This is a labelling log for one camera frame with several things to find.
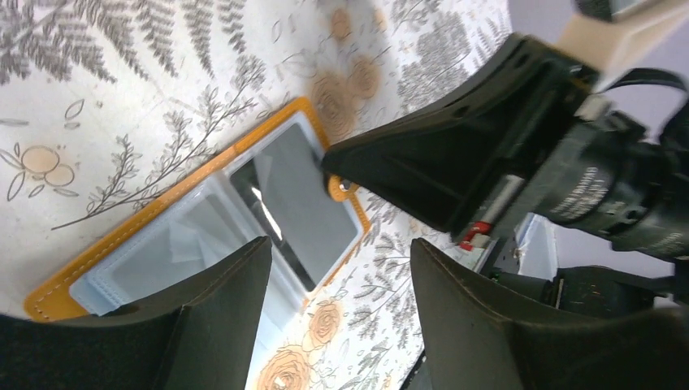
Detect floral patterned table mat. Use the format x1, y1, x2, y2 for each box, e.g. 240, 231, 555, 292
0, 0, 513, 390

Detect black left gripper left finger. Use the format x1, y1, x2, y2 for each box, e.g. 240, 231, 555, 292
1, 237, 272, 389

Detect dark card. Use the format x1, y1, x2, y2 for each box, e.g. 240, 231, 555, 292
229, 123, 362, 291

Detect yellow leather card holder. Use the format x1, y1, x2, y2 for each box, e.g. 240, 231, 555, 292
24, 97, 372, 323

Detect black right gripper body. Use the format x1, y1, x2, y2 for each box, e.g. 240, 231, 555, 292
457, 78, 688, 262

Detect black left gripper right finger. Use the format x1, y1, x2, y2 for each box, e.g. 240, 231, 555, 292
410, 239, 688, 389

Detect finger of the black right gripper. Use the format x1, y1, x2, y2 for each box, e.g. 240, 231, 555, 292
322, 33, 598, 233

